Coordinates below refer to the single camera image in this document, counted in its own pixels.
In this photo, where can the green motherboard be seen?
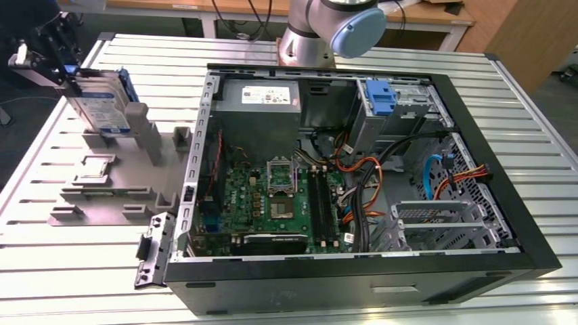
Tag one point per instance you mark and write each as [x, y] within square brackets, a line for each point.
[243, 216]

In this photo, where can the wooden desk white frame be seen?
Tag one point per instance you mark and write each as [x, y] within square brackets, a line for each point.
[428, 15]

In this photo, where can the wooden cabinet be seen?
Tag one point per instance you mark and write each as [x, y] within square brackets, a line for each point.
[527, 40]

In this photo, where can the hard disk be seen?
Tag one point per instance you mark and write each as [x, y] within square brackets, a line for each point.
[101, 111]

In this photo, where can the black RAM slot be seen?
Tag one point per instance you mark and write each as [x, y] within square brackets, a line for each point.
[335, 206]
[318, 206]
[330, 206]
[323, 206]

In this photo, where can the black open PC case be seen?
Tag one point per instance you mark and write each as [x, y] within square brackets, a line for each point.
[315, 287]

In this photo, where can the metal optical drive cage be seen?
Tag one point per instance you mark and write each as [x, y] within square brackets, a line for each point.
[370, 132]

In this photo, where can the black chair base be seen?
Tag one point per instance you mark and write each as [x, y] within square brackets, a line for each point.
[570, 69]

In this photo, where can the black graphics card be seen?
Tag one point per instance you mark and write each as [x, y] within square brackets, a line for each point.
[271, 242]

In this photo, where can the green RAM stick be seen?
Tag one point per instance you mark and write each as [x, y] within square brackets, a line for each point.
[105, 194]

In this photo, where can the silver CPU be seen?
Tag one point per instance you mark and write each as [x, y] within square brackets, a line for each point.
[93, 168]

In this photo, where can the grey power supply unit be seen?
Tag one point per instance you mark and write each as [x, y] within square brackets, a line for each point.
[262, 135]

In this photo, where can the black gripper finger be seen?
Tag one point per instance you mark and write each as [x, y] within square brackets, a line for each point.
[67, 84]

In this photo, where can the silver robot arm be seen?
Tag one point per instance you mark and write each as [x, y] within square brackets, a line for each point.
[307, 20]

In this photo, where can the grey card retention bracket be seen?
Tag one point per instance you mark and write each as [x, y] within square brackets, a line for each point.
[157, 243]

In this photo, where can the metal disk bay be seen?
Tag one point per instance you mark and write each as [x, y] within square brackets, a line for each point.
[451, 226]

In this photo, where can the CPU socket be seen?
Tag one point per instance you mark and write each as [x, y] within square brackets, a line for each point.
[284, 209]

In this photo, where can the blue port connector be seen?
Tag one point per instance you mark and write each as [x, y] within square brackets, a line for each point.
[211, 221]

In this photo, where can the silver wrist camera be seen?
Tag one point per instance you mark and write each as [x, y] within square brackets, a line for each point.
[33, 72]

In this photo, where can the blue drive latch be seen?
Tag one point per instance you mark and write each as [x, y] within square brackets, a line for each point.
[380, 98]

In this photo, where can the grey parts rack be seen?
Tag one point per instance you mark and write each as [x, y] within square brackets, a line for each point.
[131, 189]

